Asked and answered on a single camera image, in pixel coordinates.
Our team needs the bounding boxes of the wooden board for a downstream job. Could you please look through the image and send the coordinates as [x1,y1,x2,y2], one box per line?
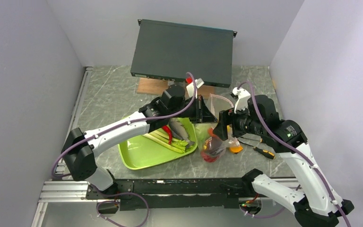
[136,78,216,99]

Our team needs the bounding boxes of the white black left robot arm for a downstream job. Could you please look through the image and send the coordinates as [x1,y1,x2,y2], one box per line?
[60,85,217,199]

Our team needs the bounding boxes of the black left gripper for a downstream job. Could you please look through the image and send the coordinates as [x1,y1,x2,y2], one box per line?
[169,95,218,124]

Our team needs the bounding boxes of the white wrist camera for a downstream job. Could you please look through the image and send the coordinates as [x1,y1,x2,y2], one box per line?
[232,87,251,114]
[186,77,204,98]

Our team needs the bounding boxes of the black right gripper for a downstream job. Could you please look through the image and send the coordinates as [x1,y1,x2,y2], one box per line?
[212,102,265,140]

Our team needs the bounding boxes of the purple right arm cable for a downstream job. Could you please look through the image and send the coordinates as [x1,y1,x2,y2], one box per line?
[236,80,353,227]

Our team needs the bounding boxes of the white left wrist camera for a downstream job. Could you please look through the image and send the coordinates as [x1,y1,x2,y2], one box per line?
[186,77,204,98]

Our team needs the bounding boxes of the red tomato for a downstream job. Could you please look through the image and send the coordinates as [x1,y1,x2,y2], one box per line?
[200,149,225,163]

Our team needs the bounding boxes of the lower black yellow screwdriver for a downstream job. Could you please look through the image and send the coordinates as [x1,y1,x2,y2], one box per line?
[238,140,275,160]

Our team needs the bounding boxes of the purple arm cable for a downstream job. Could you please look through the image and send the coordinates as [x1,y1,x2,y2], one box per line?
[50,72,198,180]
[236,80,353,227]

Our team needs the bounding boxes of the green plastic tray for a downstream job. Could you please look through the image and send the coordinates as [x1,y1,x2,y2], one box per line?
[118,118,198,170]

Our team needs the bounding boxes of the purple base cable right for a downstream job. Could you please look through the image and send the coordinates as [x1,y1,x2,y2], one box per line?
[241,197,285,219]

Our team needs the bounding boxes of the orange red chili pepper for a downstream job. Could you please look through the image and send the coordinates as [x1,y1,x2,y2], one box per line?
[207,128,214,137]

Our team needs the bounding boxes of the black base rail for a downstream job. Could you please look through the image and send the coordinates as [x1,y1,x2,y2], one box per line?
[86,177,257,211]

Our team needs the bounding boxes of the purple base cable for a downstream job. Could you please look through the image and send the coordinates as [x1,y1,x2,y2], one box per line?
[241,197,285,219]
[95,192,151,227]

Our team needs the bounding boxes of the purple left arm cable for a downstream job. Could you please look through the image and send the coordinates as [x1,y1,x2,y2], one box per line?
[50,72,198,180]

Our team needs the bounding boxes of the clear pink zip top bag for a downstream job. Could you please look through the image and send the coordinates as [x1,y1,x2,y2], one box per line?
[195,93,243,164]

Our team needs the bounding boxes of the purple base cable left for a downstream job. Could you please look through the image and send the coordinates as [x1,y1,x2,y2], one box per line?
[95,192,151,227]

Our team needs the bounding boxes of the grey toy fish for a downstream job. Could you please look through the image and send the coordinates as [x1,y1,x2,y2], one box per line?
[168,118,195,147]

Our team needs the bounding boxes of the green celery stalks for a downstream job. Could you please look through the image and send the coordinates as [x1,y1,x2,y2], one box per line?
[142,129,192,154]

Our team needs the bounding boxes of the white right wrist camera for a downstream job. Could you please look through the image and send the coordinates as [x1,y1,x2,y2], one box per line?
[232,87,251,114]

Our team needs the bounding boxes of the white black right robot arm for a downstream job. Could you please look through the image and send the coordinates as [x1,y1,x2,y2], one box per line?
[213,95,354,227]

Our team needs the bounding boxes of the dark grey rack device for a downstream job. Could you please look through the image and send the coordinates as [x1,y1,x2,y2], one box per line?
[130,19,237,88]

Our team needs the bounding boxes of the green cabbage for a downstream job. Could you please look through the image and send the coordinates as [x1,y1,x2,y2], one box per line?
[195,123,212,149]

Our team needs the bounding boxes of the orange pumpkin slice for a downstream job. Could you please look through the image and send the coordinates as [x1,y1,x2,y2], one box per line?
[229,145,243,154]

